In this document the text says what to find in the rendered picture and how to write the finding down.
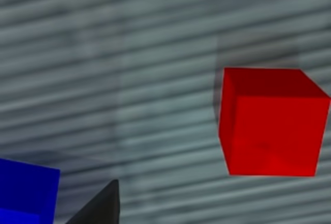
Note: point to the blue cube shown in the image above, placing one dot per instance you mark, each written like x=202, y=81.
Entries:
x=23, y=190

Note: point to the red cube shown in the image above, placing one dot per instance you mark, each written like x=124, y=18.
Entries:
x=274, y=131

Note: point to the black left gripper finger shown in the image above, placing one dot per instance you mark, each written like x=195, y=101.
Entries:
x=103, y=207

